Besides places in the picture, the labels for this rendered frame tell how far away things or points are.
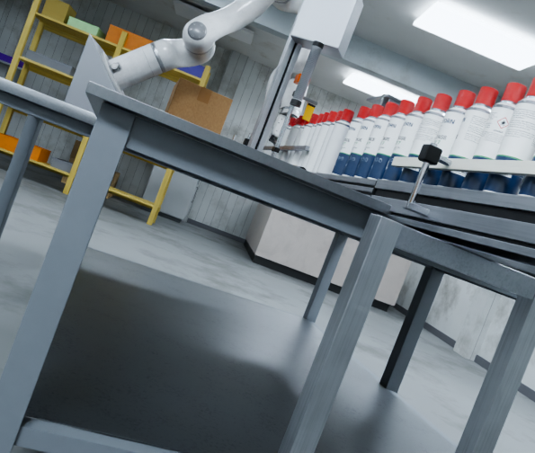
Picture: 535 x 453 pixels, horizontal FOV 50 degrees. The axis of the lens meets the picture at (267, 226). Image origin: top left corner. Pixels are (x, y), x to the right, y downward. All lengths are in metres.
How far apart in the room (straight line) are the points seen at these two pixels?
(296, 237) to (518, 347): 6.61
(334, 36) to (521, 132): 1.04
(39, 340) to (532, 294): 0.85
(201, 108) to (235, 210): 7.73
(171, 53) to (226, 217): 7.98
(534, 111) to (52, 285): 0.84
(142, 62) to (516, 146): 1.61
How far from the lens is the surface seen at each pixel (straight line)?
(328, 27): 1.92
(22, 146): 2.99
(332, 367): 0.91
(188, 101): 2.49
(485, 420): 1.09
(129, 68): 2.30
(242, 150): 1.03
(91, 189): 1.04
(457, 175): 1.08
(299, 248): 7.61
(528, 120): 0.99
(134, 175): 10.25
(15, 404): 1.14
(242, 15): 2.34
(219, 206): 10.15
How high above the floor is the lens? 0.74
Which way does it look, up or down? 2 degrees down
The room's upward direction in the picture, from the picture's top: 21 degrees clockwise
